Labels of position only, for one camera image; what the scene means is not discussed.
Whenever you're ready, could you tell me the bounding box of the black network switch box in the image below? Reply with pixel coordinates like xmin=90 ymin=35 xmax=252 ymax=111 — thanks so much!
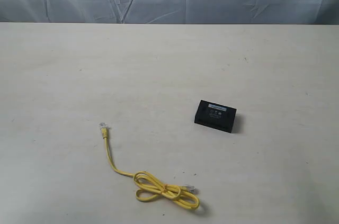
xmin=194 ymin=100 xmax=237 ymax=133

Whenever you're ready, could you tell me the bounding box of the yellow ethernet cable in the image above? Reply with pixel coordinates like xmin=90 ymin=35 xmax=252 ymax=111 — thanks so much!
xmin=99 ymin=122 xmax=200 ymax=211

